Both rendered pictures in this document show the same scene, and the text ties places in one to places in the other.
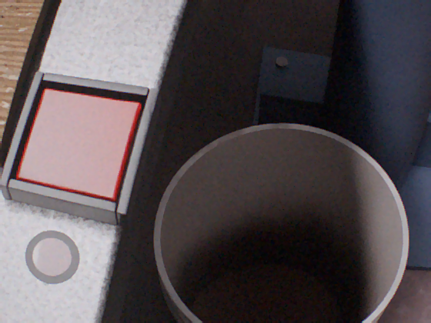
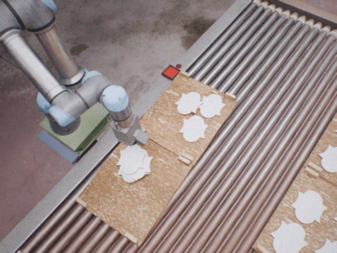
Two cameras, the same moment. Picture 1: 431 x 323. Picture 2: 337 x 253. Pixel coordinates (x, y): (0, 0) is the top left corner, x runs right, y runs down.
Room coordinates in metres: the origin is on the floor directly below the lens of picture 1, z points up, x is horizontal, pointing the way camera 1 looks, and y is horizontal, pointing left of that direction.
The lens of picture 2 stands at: (1.15, 0.68, 2.18)
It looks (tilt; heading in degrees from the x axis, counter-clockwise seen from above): 59 degrees down; 217
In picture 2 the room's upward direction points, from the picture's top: 10 degrees counter-clockwise
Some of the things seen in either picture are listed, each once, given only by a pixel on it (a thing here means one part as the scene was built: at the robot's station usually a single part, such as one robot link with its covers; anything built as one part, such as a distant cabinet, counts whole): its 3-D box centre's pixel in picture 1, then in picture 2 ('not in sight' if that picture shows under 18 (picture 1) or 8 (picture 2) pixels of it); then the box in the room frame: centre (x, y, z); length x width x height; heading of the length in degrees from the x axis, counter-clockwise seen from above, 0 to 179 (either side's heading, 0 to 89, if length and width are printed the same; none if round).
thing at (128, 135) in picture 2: not in sight; (131, 130); (0.77, 0.22, 1.23); 0.12 x 0.09 x 0.16; 92
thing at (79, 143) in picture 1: (78, 146); (171, 73); (0.26, 0.08, 0.92); 0.06 x 0.06 x 0.01; 80
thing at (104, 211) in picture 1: (78, 144); (171, 73); (0.26, 0.08, 0.92); 0.08 x 0.08 x 0.02; 80
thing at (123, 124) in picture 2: not in sight; (121, 116); (0.77, 0.20, 1.30); 0.08 x 0.08 x 0.05
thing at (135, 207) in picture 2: not in sight; (135, 183); (0.87, 0.23, 0.93); 0.41 x 0.35 x 0.02; 176
